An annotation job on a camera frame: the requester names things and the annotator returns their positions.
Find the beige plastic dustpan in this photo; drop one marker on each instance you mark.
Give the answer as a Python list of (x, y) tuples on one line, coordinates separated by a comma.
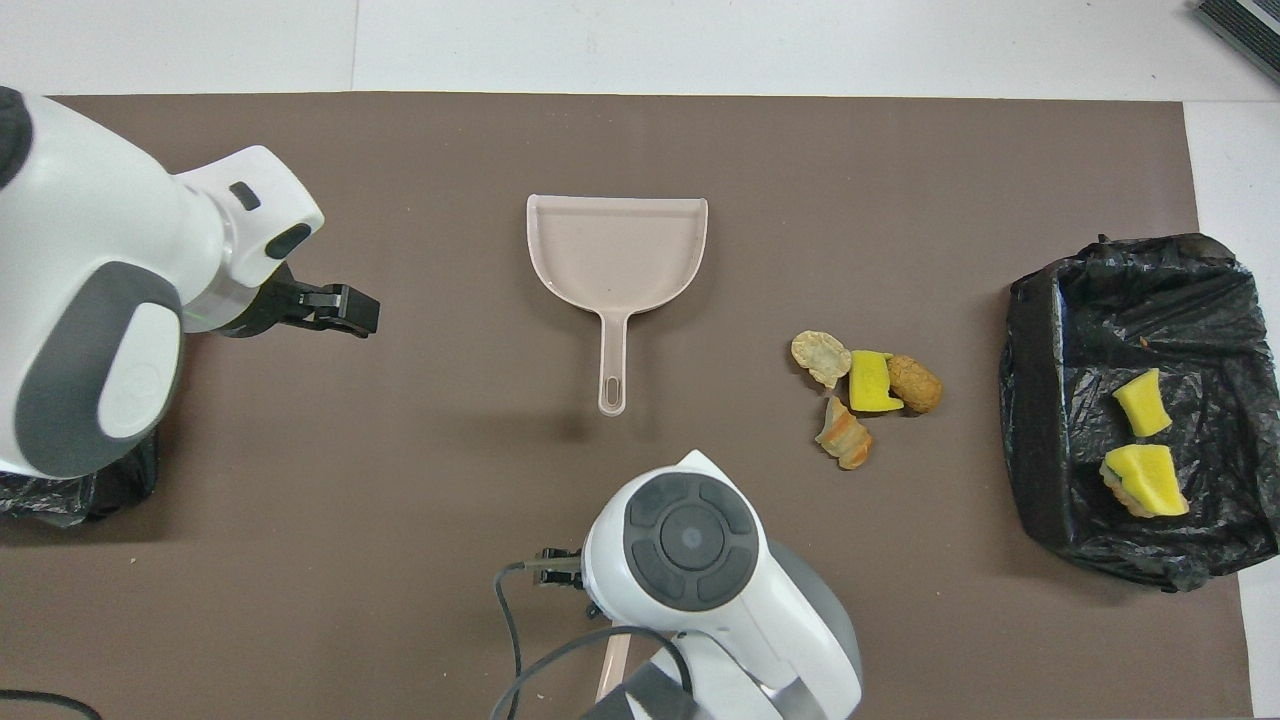
[(615, 250)]

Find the brown bread nugget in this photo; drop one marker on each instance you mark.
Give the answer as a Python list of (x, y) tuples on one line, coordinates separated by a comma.
[(915, 385)]

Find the yellow green sponge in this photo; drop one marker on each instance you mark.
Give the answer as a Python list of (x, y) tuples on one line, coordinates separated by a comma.
[(1150, 478)]

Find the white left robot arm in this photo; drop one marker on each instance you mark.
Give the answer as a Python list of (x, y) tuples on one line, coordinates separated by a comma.
[(90, 250)]

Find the grey ribbed panel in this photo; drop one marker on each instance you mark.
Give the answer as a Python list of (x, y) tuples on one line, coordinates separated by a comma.
[(1245, 30)]

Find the beige brush black bristles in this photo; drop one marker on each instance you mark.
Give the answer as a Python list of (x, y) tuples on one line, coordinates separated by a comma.
[(615, 665)]

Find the pale flaky bread piece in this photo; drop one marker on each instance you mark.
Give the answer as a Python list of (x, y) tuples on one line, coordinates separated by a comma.
[(822, 358)]

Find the plain yellow sponge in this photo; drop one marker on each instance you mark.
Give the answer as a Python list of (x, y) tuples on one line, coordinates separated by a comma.
[(870, 382)]

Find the brown table mat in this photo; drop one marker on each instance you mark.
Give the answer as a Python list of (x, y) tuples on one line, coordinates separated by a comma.
[(400, 550)]

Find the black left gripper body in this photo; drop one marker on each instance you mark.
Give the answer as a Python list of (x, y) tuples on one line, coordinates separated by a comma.
[(265, 305)]

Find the notched yellow sponge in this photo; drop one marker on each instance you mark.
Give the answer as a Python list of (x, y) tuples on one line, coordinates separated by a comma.
[(1142, 402)]

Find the striped croissant bread piece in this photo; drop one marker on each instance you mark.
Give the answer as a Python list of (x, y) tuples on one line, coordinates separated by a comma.
[(845, 435)]

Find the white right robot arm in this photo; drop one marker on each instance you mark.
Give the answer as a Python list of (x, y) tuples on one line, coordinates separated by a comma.
[(720, 610)]

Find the black bag lined bin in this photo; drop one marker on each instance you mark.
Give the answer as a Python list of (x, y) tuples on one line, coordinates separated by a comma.
[(1060, 400)]

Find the black bag bin pink rim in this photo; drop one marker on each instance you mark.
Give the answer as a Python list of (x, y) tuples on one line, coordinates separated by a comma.
[(80, 495)]

